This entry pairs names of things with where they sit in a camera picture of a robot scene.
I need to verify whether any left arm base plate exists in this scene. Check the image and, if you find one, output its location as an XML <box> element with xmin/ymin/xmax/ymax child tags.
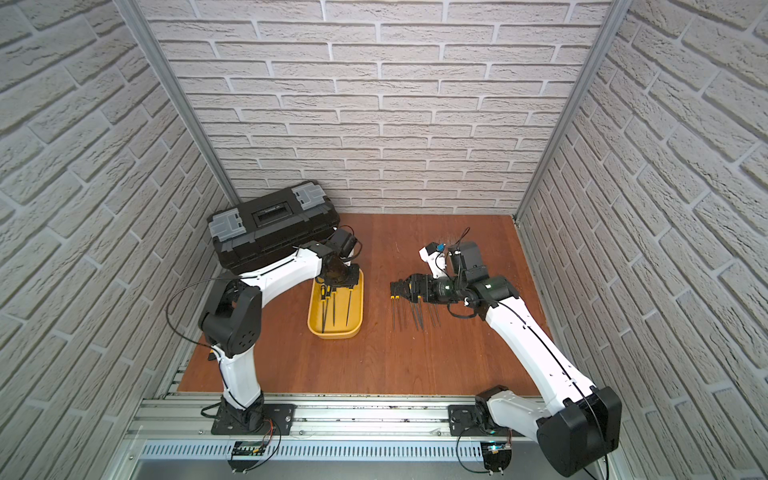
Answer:
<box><xmin>211</xmin><ymin>401</ymin><xmax>296</xmax><ymax>436</ymax></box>

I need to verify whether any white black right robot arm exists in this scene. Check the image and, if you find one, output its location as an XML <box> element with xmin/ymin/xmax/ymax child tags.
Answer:
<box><xmin>390</xmin><ymin>274</ymin><xmax>622</xmax><ymax>477</ymax></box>

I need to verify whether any aluminium front rail frame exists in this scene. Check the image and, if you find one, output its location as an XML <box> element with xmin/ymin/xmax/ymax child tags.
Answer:
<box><xmin>105</xmin><ymin>394</ymin><xmax>556</xmax><ymax>479</ymax></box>

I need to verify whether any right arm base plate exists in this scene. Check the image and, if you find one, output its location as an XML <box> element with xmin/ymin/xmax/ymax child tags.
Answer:
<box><xmin>447</xmin><ymin>404</ymin><xmax>503</xmax><ymax>437</ymax></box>

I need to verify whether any right controller board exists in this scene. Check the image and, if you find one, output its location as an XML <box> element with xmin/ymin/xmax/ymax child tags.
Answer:
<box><xmin>480</xmin><ymin>442</ymin><xmax>512</xmax><ymax>475</ymax></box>

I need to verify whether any black plastic toolbox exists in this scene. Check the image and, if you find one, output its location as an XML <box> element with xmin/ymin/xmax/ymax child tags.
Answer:
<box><xmin>208</xmin><ymin>180</ymin><xmax>340</xmax><ymax>274</ymax></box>

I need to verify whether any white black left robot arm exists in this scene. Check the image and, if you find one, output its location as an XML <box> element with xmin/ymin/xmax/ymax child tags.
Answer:
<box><xmin>199</xmin><ymin>228</ymin><xmax>364</xmax><ymax>414</ymax></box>

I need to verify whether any left controller board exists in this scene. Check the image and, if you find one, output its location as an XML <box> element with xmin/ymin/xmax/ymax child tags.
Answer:
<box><xmin>228</xmin><ymin>441</ymin><xmax>271</xmax><ymax>473</ymax></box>

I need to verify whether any controller board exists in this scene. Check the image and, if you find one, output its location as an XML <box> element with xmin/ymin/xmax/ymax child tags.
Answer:
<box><xmin>228</xmin><ymin>441</ymin><xmax>271</xmax><ymax>473</ymax></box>
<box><xmin>480</xmin><ymin>442</ymin><xmax>512</xmax><ymax>475</ymax></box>

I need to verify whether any yellow plastic tray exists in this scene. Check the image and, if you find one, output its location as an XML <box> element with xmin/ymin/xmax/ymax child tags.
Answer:
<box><xmin>307</xmin><ymin>271</ymin><xmax>364</xmax><ymax>340</ymax></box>

